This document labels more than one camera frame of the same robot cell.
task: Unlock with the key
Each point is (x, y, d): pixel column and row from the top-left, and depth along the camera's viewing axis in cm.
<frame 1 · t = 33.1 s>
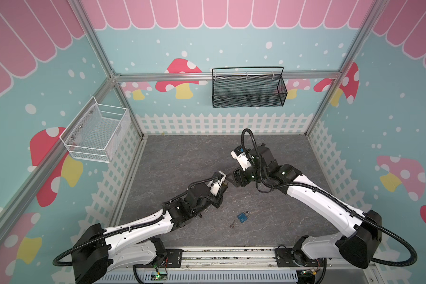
left hand: (224, 187, 77), fingers closed
right hand: (230, 173, 74), fingers open
blue padlock: (243, 216, 87), on the table
dark key beside blue padlock: (232, 226, 85), on the table

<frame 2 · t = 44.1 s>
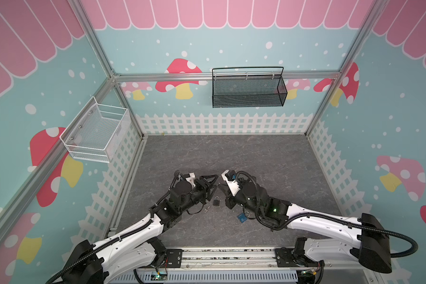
left hand: (220, 183, 74), fingers open
right hand: (218, 185, 72), fingers closed
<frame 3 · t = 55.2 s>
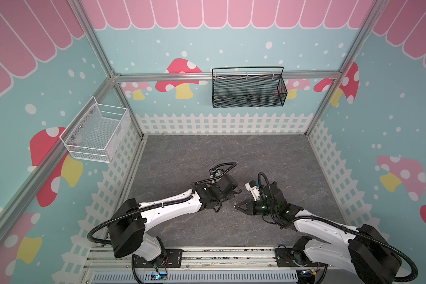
left hand: (229, 194, 81), fingers open
right hand: (235, 207, 78), fingers closed
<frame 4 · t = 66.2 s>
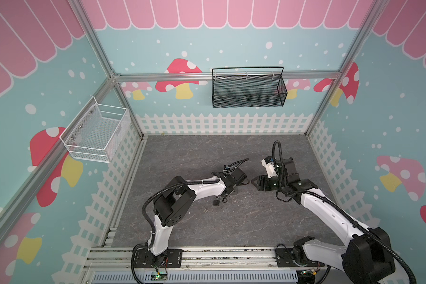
left hand: (228, 190, 94), fingers open
right hand: (256, 179, 83), fingers open
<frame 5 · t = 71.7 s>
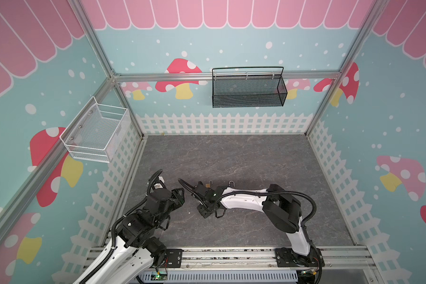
left hand: (180, 195, 74), fingers open
right hand: (202, 209, 88), fingers open
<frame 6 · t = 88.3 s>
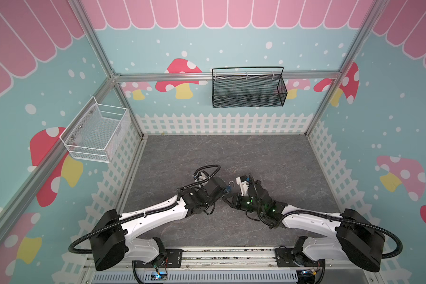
left hand: (221, 191, 80), fingers open
right hand: (221, 198, 77), fingers closed
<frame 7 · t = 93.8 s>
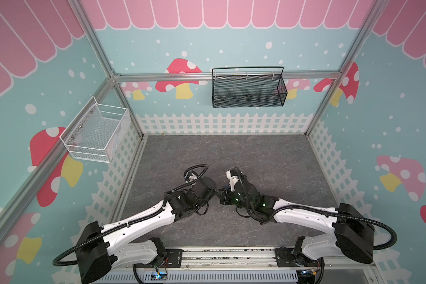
left hand: (216, 189, 78), fingers open
right hand: (212, 192, 76), fingers closed
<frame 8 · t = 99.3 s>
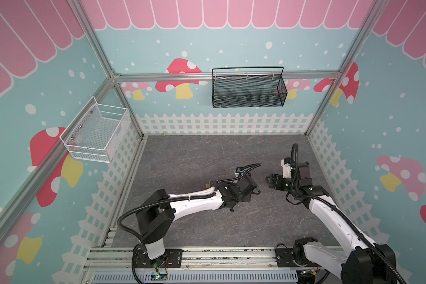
left hand: (244, 193, 83), fingers open
right hand: (272, 178, 84), fingers open
